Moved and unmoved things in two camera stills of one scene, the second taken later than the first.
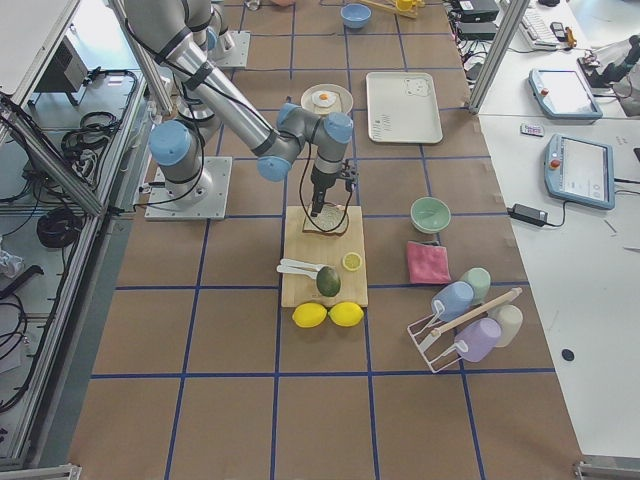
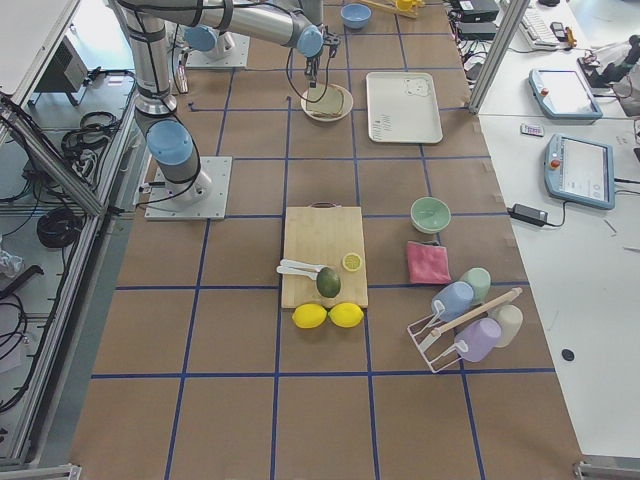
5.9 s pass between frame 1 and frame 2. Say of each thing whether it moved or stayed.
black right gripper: moved
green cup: stayed
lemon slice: stayed
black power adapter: stayed
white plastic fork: stayed
